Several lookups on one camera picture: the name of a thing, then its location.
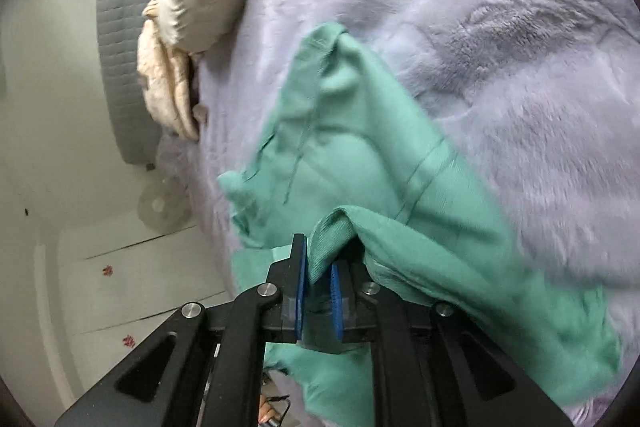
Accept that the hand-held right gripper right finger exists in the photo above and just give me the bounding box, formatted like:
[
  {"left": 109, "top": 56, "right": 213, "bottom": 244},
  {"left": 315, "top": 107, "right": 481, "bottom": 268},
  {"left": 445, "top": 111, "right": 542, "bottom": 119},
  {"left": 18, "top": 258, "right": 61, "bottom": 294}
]
[{"left": 330, "top": 261, "right": 573, "bottom": 427}]

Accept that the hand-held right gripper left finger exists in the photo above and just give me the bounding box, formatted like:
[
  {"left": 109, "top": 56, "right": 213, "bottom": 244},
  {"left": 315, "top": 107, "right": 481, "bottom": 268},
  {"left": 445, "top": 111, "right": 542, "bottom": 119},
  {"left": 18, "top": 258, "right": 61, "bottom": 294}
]
[{"left": 55, "top": 234, "right": 309, "bottom": 427}]

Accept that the green work shirt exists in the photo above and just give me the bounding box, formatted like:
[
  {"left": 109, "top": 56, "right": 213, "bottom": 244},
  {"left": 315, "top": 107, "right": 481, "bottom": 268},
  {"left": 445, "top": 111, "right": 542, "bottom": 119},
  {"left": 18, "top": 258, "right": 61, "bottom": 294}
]
[{"left": 217, "top": 22, "right": 623, "bottom": 427}]

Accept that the white fan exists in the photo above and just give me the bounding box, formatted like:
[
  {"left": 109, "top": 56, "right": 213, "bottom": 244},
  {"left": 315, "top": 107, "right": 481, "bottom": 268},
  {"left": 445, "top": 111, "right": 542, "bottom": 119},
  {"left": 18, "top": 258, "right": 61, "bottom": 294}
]
[{"left": 137, "top": 147, "right": 194, "bottom": 233}]

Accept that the beige crumpled cloth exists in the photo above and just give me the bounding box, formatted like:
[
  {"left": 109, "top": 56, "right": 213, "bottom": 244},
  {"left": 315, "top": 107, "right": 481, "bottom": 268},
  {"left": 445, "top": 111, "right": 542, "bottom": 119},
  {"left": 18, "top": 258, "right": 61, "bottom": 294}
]
[{"left": 137, "top": 0, "right": 209, "bottom": 140}]

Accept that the grey quilted cushion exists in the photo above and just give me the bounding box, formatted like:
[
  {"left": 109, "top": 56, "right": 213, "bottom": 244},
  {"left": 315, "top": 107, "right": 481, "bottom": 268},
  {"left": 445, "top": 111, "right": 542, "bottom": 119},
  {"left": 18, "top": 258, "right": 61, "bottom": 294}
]
[{"left": 97, "top": 0, "right": 167, "bottom": 166}]

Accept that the purple plush blanket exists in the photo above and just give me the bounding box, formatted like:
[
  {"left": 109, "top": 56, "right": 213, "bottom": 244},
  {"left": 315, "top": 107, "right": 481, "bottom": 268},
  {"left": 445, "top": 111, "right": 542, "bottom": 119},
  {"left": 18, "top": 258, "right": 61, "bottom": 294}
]
[{"left": 160, "top": 0, "right": 640, "bottom": 410}]

